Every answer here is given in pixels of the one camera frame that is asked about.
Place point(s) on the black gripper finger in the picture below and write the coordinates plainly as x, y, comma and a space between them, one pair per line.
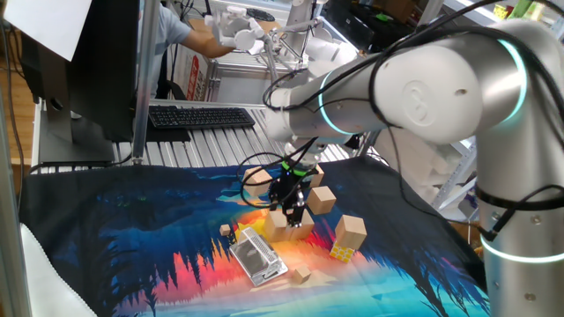
274, 200
297, 212

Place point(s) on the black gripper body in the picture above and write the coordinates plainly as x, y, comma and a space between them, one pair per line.
288, 187

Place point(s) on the large wooden cube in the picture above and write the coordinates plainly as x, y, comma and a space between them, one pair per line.
321, 200
257, 185
306, 230
350, 233
318, 177
275, 228

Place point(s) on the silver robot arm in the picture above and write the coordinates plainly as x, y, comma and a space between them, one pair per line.
440, 97

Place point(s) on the person forearm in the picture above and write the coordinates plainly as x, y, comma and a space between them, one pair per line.
207, 44

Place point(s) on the small wooden cube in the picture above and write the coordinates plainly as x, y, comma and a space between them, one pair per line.
302, 274
224, 230

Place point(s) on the Rubik's cube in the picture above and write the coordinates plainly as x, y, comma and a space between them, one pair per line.
341, 253

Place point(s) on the silver metal mesh holder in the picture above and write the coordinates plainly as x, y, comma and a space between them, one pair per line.
255, 262

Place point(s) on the black keyboard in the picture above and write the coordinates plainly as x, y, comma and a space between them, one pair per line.
198, 118

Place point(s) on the white foam pieces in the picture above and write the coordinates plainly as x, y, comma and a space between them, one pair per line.
414, 163

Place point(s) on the colourful forest print cloth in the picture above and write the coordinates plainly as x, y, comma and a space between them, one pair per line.
132, 229

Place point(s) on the cardboard box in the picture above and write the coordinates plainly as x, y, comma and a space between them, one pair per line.
465, 231

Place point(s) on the black round disc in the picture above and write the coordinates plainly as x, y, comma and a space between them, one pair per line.
260, 14

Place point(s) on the person in blue shirt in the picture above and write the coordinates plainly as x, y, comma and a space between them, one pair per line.
169, 26

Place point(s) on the black computer monitor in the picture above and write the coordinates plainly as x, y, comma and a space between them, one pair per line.
106, 66

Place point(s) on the white metal shelf rack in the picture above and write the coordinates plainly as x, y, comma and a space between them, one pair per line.
473, 9

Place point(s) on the white paper sheet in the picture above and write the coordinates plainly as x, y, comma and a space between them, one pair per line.
48, 22

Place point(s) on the green yellow bottles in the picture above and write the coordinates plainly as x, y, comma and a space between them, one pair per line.
522, 9

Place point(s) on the aluminium vertical post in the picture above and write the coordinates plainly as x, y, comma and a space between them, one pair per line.
145, 88

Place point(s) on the grey frame post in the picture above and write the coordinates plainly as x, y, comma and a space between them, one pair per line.
11, 242

